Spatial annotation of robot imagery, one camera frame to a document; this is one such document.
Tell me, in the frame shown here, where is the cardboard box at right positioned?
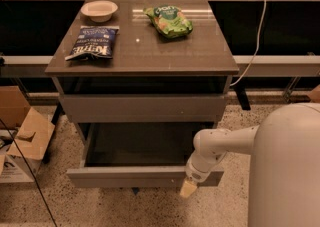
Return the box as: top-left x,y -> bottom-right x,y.
307,85 -> 320,103

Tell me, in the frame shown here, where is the white cable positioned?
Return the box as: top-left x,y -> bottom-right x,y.
229,0 -> 268,88

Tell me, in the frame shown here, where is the blue Kettle chips bag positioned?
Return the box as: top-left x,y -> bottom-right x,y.
65,26 -> 119,61

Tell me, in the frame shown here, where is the blue tape floor mark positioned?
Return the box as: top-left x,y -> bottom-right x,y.
131,187 -> 140,195

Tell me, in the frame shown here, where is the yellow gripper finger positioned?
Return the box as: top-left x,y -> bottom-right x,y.
179,178 -> 197,198

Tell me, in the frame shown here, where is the grey top drawer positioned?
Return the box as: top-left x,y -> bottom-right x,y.
59,95 -> 226,123

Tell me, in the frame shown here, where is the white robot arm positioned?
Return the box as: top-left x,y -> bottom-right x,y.
180,103 -> 320,227

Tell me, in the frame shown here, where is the black cable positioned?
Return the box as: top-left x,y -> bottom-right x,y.
0,117 -> 59,227

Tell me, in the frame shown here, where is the open cardboard box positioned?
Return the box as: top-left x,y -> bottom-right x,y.
0,86 -> 55,183

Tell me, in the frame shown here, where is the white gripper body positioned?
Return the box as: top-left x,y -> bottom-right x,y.
185,152 -> 225,184

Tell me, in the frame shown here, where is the green snack bag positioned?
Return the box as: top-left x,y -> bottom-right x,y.
143,5 -> 193,39

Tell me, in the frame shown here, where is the white paper bowl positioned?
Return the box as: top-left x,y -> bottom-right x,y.
81,0 -> 118,23

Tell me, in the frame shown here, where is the grey drawer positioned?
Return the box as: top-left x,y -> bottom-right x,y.
59,95 -> 226,123
67,122 -> 212,188

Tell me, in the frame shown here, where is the grey drawer cabinet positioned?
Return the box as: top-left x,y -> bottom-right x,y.
44,0 -> 240,129

